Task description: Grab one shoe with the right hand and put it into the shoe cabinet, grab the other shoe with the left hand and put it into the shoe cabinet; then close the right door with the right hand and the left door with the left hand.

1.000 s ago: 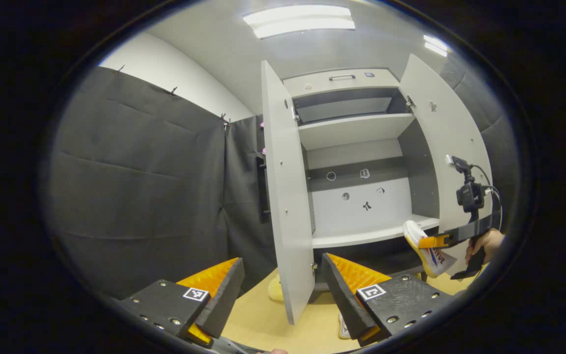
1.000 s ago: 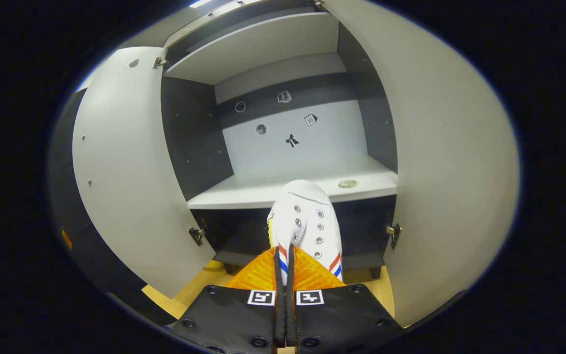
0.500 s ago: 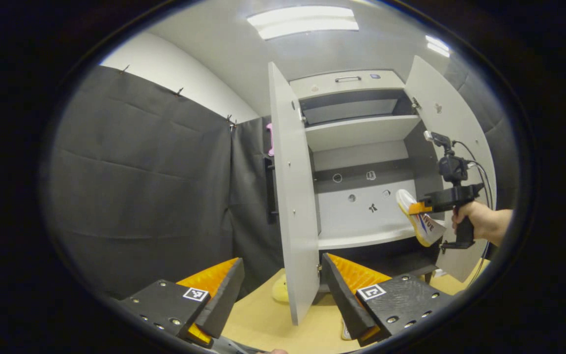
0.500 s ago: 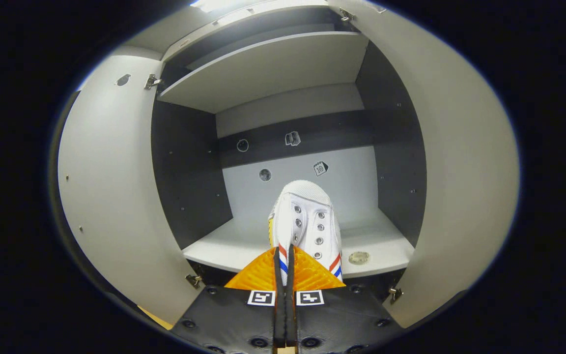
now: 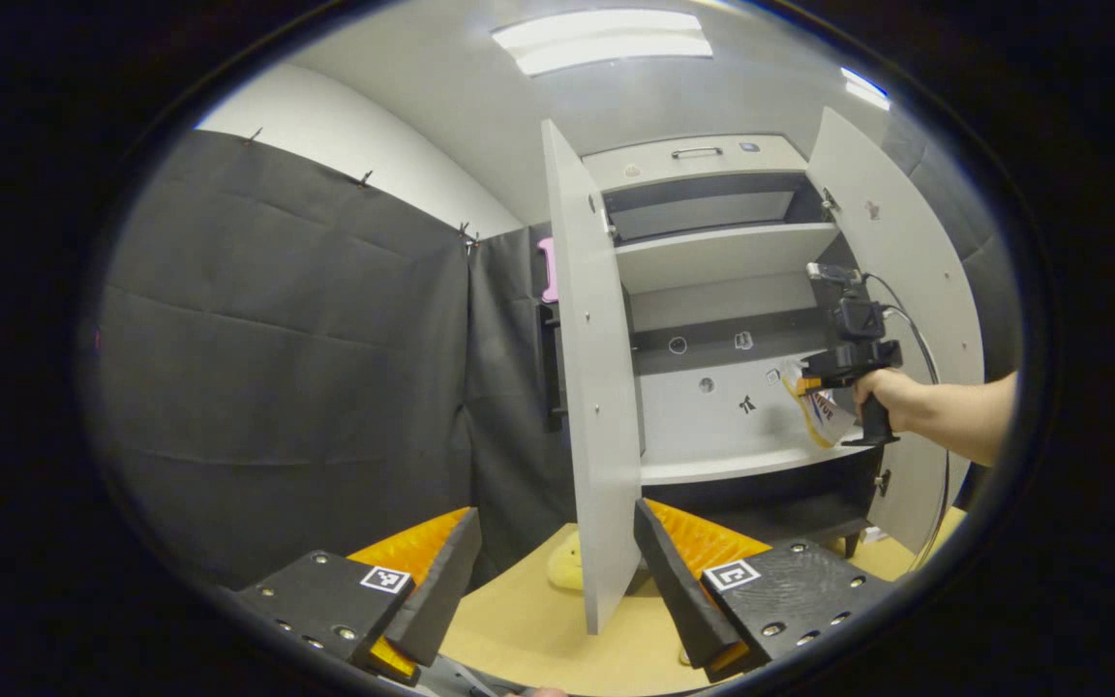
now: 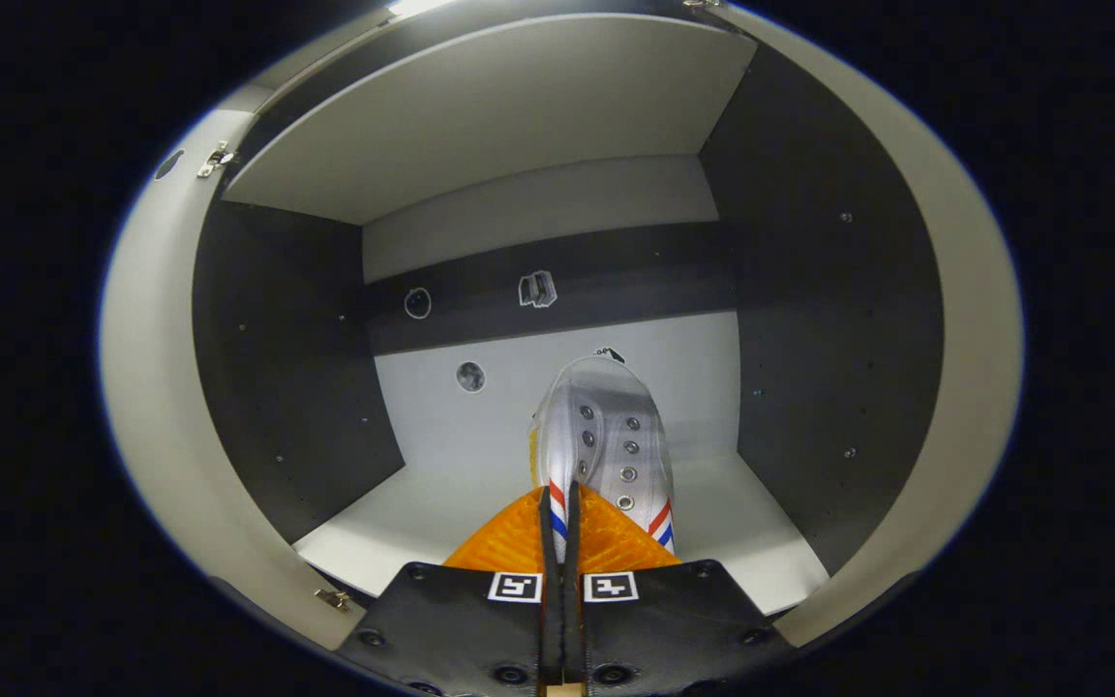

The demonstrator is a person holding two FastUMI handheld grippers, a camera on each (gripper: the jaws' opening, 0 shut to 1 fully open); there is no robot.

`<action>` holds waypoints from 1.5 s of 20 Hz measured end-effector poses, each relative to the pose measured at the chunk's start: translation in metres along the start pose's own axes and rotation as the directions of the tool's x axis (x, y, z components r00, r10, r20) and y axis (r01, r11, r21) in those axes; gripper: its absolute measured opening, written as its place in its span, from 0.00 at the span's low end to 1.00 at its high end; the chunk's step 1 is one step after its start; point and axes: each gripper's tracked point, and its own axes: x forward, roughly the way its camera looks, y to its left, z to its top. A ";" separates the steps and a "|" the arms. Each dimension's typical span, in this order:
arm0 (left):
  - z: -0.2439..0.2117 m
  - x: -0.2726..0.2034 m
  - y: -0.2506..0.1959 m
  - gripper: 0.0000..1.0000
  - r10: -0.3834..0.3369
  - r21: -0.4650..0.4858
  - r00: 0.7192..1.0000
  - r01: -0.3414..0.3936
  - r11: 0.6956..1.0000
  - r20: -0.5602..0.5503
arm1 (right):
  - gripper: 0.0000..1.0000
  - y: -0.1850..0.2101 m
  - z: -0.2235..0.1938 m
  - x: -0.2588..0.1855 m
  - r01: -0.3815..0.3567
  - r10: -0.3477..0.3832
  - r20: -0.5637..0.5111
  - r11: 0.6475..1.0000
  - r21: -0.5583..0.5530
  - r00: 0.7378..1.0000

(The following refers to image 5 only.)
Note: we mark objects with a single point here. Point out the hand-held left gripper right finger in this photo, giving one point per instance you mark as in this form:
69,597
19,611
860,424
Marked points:
678,590

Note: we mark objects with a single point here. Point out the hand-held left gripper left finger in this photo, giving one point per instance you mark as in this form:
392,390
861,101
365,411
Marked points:
441,581

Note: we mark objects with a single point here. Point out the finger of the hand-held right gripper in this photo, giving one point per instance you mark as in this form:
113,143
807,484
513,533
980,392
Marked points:
807,384

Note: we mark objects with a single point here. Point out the white shoe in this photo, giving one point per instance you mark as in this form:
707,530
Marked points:
824,416

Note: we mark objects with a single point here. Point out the grey shoe cabinet door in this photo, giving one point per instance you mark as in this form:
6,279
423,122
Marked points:
906,242
596,387

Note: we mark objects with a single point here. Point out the grey shoe cabinet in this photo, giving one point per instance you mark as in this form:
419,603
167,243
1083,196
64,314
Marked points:
712,257

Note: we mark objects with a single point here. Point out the grey cabinet drawer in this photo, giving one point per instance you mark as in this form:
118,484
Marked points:
654,165

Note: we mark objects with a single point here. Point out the yellow plush toy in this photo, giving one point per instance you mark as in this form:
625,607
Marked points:
565,571

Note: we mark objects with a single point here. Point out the small ceiling light panel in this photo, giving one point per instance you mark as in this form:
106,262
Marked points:
865,89

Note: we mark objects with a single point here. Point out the black backdrop cloth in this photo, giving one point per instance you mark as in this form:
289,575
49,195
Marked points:
277,368

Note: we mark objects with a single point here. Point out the large ceiling light panel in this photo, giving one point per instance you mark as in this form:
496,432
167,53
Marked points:
606,39

